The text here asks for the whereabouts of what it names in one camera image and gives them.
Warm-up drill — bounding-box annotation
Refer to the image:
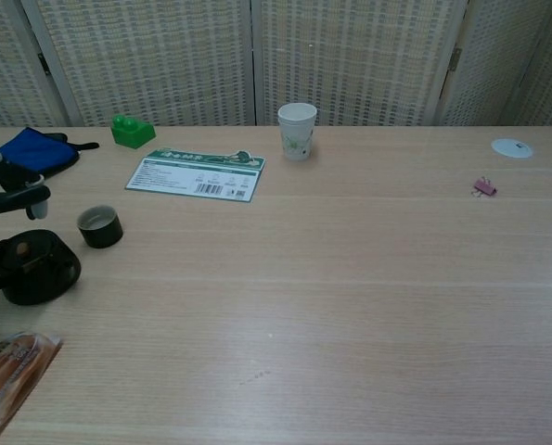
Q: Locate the pink binder clip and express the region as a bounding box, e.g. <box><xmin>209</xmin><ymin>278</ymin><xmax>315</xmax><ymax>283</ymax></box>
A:
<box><xmin>472</xmin><ymin>176</ymin><xmax>499</xmax><ymax>197</ymax></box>

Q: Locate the green white label card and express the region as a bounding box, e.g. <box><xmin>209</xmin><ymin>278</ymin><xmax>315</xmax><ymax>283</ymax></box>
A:
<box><xmin>124</xmin><ymin>147</ymin><xmax>266</xmax><ymax>204</ymax></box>

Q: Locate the black teapot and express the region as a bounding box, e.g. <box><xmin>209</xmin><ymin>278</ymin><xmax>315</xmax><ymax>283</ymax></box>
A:
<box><xmin>0</xmin><ymin>229</ymin><xmax>83</xmax><ymax>306</ymax></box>

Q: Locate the orange snack spout pouch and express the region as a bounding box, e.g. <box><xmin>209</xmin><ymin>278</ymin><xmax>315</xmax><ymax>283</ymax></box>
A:
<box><xmin>0</xmin><ymin>330</ymin><xmax>64</xmax><ymax>444</ymax></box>

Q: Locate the white paper cup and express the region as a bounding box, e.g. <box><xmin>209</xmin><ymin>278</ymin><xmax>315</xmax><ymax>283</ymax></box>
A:
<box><xmin>276</xmin><ymin>102</ymin><xmax>318</xmax><ymax>162</ymax></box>

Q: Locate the green toy brick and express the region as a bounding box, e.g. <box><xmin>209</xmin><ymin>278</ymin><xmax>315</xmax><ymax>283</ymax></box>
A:
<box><xmin>110</xmin><ymin>114</ymin><xmax>158</xmax><ymax>150</ymax></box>

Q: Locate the woven folding screen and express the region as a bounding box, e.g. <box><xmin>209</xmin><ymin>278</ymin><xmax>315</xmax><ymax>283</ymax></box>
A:
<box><xmin>0</xmin><ymin>0</ymin><xmax>552</xmax><ymax>130</ymax></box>

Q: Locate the blue black cloth pouch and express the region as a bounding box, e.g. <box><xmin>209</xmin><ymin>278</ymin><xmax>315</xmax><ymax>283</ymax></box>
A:
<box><xmin>0</xmin><ymin>127</ymin><xmax>100</xmax><ymax>180</ymax></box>

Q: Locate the white round disc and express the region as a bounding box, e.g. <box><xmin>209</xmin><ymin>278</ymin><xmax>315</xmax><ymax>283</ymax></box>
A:
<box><xmin>491</xmin><ymin>137</ymin><xmax>534</xmax><ymax>159</ymax></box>

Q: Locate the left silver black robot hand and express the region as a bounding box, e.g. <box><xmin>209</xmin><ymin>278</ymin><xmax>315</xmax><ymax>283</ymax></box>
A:
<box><xmin>0</xmin><ymin>147</ymin><xmax>52</xmax><ymax>221</ymax></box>

